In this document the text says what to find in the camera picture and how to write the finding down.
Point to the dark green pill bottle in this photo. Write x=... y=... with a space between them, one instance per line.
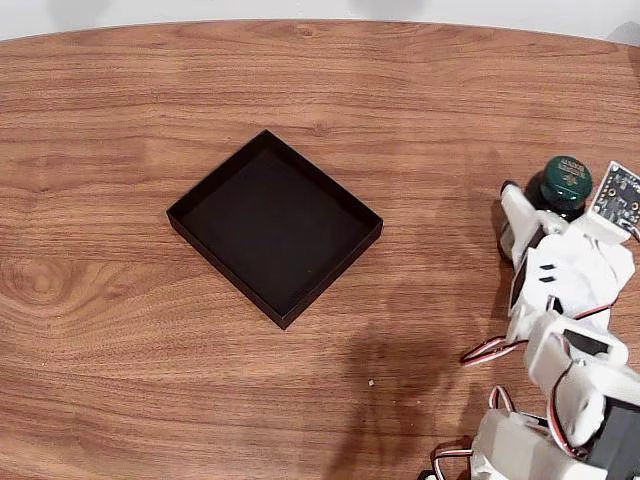
x=565 y=182

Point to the black shallow open box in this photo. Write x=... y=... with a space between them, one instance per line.
x=275 y=230

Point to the bare camera circuit board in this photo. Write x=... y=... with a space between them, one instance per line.
x=617 y=195

